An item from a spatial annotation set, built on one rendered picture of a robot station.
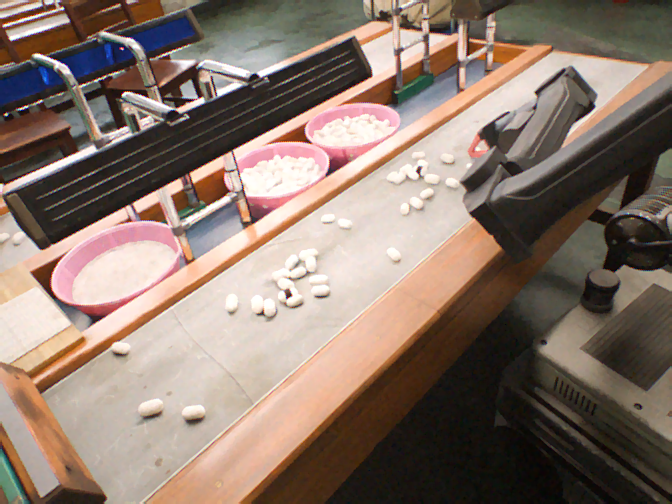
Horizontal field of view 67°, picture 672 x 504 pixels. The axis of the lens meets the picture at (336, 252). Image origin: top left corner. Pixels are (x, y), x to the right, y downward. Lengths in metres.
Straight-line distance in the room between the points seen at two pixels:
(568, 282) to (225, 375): 1.50
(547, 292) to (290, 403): 1.42
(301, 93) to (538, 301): 1.36
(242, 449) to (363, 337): 0.25
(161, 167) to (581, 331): 0.94
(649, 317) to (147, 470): 1.07
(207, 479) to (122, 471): 0.14
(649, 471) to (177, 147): 1.05
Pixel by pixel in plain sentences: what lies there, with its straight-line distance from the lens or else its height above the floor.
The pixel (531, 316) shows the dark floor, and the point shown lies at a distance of 1.93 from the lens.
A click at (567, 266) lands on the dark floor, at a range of 2.15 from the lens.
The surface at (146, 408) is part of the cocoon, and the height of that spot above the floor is 0.76.
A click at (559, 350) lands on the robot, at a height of 0.47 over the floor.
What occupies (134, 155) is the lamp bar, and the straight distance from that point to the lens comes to 0.75.
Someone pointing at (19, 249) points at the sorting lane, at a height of 0.74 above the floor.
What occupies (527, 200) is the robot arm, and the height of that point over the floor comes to 1.10.
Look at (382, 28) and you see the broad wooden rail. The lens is 2.27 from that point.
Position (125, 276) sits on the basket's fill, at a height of 0.73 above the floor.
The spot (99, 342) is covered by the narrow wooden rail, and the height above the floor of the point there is 0.76.
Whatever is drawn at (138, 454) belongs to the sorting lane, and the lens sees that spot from 0.84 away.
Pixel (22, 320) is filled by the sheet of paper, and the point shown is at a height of 0.78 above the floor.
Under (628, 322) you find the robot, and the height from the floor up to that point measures 0.48.
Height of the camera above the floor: 1.39
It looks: 39 degrees down
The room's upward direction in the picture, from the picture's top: 9 degrees counter-clockwise
